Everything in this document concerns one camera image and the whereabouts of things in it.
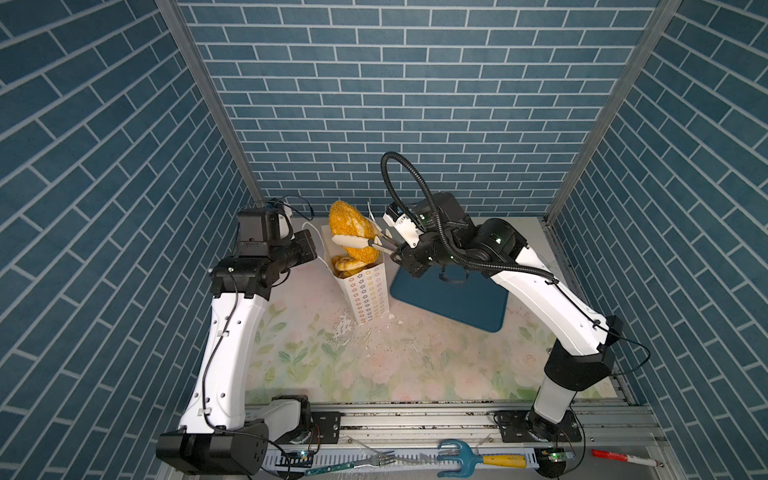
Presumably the white paper bag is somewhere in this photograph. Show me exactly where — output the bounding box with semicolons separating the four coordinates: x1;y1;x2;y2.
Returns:
313;216;390;324

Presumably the metal fork green handle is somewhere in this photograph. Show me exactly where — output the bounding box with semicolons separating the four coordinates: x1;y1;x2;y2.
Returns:
304;451;397;477

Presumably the black corrugated cable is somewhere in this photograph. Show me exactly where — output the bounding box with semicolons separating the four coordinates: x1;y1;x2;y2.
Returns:
380;151;559;283

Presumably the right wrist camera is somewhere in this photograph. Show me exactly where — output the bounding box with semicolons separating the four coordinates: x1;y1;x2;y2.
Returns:
383;203;423;249

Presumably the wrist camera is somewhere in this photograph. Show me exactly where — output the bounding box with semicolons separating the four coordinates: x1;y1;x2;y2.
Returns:
383;203;423;249
235;200;293;257

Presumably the dark teal tray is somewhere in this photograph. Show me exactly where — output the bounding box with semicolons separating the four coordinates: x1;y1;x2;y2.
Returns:
389;265;508;333

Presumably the red white marker pen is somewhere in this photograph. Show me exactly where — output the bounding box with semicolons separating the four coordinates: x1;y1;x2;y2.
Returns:
591;449;664;468

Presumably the large sesame bread loaf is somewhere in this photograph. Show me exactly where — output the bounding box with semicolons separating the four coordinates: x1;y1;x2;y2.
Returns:
329;200;379;264

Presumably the aluminium rail frame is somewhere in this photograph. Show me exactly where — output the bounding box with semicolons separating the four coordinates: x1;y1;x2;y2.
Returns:
245;402;684;479

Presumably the teal yellow garden fork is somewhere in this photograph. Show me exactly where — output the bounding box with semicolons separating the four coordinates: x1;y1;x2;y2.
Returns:
437;439;528;478

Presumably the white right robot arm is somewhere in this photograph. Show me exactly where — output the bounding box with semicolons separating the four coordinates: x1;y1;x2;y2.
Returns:
383;192;622;440

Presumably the ring donut bread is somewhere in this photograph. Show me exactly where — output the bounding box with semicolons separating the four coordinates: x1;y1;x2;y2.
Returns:
332;256;368;272

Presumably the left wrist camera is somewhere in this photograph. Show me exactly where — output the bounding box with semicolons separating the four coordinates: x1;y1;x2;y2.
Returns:
235;200;293;257

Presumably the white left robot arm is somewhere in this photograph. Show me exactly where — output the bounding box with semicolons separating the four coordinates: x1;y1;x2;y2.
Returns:
156;230;317;475

